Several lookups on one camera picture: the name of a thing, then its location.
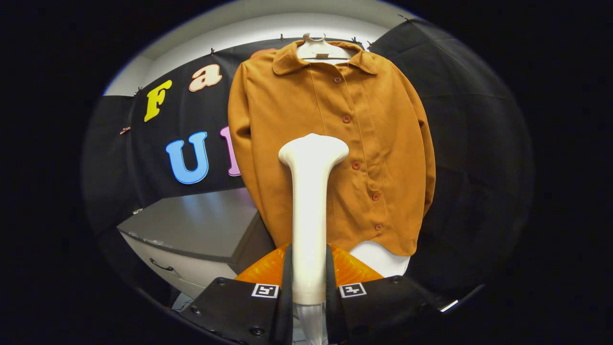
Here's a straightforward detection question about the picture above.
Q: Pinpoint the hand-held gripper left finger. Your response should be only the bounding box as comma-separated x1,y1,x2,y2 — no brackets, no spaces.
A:
180,243,294,345

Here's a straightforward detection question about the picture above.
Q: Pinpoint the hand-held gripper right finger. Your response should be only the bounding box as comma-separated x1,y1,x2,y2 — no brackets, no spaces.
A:
326,243,443,345

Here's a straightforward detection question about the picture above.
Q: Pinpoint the white garment steamer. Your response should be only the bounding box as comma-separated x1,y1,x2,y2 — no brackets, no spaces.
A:
278,133,350,345

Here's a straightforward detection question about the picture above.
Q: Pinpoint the orange button shirt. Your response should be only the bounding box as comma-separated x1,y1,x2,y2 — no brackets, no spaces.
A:
228,41,436,257

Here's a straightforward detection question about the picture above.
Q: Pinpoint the white clothes hanger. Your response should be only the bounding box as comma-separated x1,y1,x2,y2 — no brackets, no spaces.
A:
297,33,355,65

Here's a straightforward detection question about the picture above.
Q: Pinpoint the white panel under shirt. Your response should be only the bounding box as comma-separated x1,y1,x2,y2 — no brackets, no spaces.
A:
349,240,411,278

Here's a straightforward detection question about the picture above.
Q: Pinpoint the grey drawer cabinet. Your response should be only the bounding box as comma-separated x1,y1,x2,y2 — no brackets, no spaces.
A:
117,188,276,300

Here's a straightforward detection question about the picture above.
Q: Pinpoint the black backdrop cloth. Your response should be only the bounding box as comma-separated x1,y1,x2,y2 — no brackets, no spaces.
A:
81,19,534,293

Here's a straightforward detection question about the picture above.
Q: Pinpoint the row of black cloth clips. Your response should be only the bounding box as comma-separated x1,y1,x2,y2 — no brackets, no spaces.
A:
134,13,412,96

